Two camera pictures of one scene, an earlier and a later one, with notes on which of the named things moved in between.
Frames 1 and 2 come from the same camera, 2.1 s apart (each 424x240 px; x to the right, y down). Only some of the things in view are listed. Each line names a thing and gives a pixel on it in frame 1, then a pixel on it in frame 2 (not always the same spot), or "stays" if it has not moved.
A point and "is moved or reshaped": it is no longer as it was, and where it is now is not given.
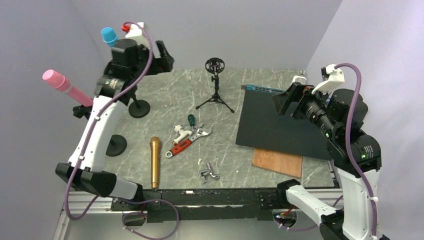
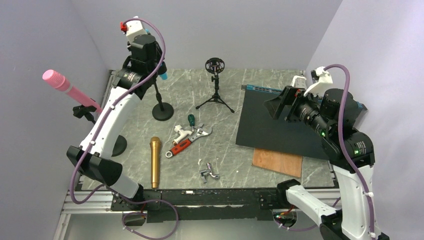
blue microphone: [109, 36] is moved or reshaped
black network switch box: [260, 126] stays
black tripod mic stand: [215, 65] stays
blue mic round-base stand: [139, 108] → [163, 111]
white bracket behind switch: [300, 79] stays
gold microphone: [154, 146] stays
